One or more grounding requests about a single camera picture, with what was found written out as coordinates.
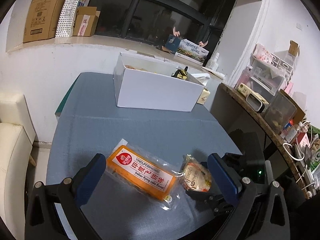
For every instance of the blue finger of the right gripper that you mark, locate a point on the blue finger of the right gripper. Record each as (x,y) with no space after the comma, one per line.
(204,164)
(199,196)

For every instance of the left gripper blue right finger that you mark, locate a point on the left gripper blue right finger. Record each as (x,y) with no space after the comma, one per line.
(227,180)

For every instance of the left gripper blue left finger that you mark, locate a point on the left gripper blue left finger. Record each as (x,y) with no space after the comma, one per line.
(87,179)

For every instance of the round bread snack packet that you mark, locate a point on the round bread snack packet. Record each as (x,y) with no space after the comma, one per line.
(196,176)

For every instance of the orange Indian cake packet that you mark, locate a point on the orange Indian cake packet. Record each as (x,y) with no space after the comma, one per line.
(145,172)

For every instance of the black yellow chips bag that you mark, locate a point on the black yellow chips bag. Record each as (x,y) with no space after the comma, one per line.
(181,73)

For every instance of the wooden side shelf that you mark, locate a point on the wooden side shelf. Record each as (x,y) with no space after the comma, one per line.
(233,112)

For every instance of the small grey alarm clock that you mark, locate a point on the small grey alarm clock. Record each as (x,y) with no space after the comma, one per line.
(257,102)

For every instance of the clear plastic container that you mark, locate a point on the clear plastic container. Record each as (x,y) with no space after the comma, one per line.
(279,112)

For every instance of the yellow green small carton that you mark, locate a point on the yellow green small carton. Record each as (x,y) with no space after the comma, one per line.
(244,90)

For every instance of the yellow tissue pack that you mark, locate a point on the yellow tissue pack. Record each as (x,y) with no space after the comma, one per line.
(203,79)

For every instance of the cream leather sofa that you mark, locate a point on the cream leather sofa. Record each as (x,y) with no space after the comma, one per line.
(17,137)

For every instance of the clear plastic drawer organizer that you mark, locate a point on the clear plastic drawer organizer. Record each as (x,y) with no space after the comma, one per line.
(267,73)

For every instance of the white plastic bottle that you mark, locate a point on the white plastic bottle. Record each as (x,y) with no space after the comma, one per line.
(212,63)

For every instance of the white open cardboard box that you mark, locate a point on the white open cardboard box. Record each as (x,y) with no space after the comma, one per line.
(147,83)

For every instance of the printed landscape gift box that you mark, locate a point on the printed landscape gift box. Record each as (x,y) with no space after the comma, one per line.
(192,52)

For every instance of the small snack on windowsill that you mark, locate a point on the small snack on windowsill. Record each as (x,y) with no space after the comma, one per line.
(162,48)

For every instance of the dark blue small box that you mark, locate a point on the dark blue small box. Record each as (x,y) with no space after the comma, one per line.
(173,42)

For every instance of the small brown cardboard box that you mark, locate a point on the small brown cardboard box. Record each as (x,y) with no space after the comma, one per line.
(86,21)

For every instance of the large brown cardboard box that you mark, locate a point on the large brown cardboard box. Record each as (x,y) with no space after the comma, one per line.
(42,19)

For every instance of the white dotted paper bag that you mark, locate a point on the white dotted paper bag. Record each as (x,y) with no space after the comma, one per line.
(67,17)

